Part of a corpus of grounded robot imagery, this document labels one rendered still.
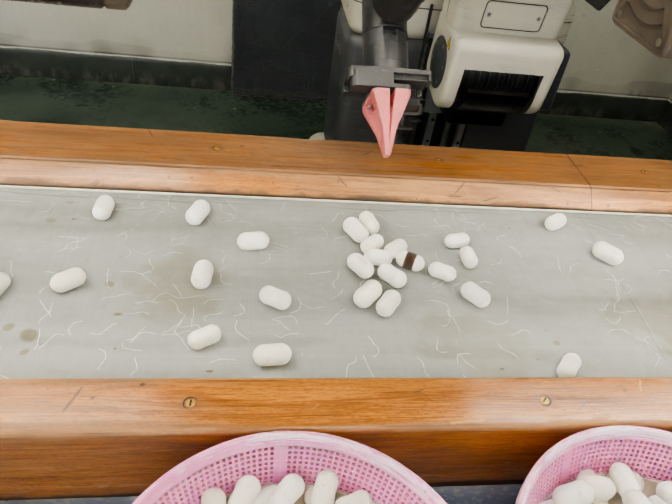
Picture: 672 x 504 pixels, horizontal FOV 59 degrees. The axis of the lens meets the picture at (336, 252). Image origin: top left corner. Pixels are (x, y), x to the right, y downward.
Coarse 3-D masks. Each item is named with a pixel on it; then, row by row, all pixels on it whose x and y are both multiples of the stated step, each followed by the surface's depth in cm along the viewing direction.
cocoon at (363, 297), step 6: (366, 282) 62; (372, 282) 62; (378, 282) 62; (360, 288) 61; (366, 288) 61; (372, 288) 61; (378, 288) 62; (354, 294) 61; (360, 294) 61; (366, 294) 60; (372, 294) 61; (378, 294) 62; (354, 300) 61; (360, 300) 60; (366, 300) 60; (372, 300) 61; (360, 306) 61; (366, 306) 61
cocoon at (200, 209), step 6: (198, 204) 69; (204, 204) 69; (192, 210) 68; (198, 210) 68; (204, 210) 69; (186, 216) 68; (192, 216) 68; (198, 216) 68; (204, 216) 69; (192, 222) 68; (198, 222) 68
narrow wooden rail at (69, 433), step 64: (0, 384) 47; (64, 384) 47; (128, 384) 48; (192, 384) 49; (256, 384) 50; (320, 384) 50; (384, 384) 51; (448, 384) 52; (512, 384) 53; (576, 384) 54; (640, 384) 55; (0, 448) 44; (64, 448) 45; (128, 448) 46; (192, 448) 47; (384, 448) 50; (448, 448) 50; (512, 448) 52
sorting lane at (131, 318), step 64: (0, 192) 69; (64, 192) 71; (128, 192) 72; (0, 256) 61; (64, 256) 62; (128, 256) 63; (192, 256) 65; (256, 256) 66; (320, 256) 67; (448, 256) 70; (512, 256) 72; (576, 256) 73; (640, 256) 75; (0, 320) 55; (64, 320) 56; (128, 320) 57; (192, 320) 58; (256, 320) 59; (320, 320) 60; (384, 320) 61; (448, 320) 62; (512, 320) 63; (576, 320) 64; (640, 320) 66
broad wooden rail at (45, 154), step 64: (0, 128) 75; (64, 128) 77; (128, 128) 79; (192, 192) 74; (256, 192) 75; (320, 192) 76; (384, 192) 77; (448, 192) 79; (512, 192) 80; (576, 192) 82; (640, 192) 83
